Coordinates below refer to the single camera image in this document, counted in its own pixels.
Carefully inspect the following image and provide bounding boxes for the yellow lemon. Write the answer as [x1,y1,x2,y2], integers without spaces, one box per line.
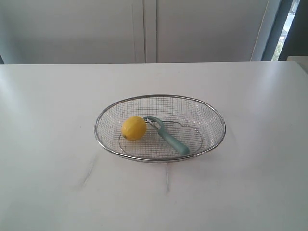
[121,116,147,141]

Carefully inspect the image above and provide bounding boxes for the window with dark frame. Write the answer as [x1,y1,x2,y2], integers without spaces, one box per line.
[261,0,308,61]

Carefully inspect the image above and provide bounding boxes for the white cabinet doors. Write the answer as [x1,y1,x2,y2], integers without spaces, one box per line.
[0,0,279,64]

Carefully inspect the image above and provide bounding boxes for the oval metal wire mesh basket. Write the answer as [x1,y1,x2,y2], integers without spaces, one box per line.
[94,94,226,163]

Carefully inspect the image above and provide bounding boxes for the teal handled vegetable peeler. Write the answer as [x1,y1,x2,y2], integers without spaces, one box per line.
[143,116,190,155]

